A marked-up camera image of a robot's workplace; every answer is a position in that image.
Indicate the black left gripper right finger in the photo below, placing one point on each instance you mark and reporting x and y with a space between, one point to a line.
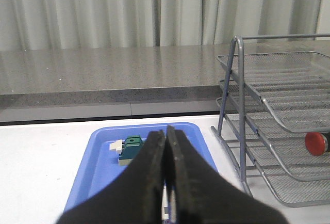
201 195

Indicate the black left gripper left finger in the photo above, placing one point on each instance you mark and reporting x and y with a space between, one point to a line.
135 196

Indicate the silver mesh tray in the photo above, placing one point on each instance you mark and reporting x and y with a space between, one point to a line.
287 148
251 154
291 88

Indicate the red emergency stop push button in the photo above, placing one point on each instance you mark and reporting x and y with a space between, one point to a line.
317 143

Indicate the blue plastic tray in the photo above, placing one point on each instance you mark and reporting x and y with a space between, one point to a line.
99 166

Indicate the grey stone counter ledge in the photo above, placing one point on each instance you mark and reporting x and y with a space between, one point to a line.
110 82

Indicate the white pleated curtain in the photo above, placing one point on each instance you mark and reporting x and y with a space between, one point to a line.
67 24

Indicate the green and beige switch block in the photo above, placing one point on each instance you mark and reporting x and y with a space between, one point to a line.
127 149

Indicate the silver metal rack frame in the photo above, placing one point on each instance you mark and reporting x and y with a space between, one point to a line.
232 100

